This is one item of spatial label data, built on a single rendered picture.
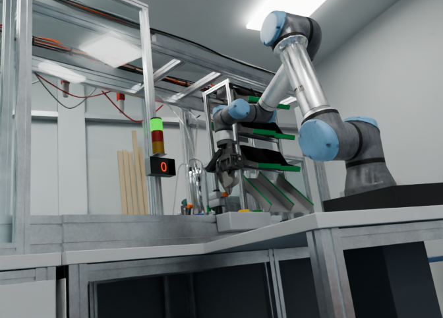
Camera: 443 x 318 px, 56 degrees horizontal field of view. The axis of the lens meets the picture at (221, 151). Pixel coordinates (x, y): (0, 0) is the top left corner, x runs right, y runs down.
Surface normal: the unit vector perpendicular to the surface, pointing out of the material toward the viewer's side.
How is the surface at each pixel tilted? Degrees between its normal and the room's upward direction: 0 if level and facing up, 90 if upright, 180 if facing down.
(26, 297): 90
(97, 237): 90
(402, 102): 90
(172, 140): 90
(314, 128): 99
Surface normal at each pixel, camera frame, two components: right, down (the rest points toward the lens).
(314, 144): -0.82, 0.11
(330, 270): 0.41, -0.30
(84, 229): 0.68, -0.28
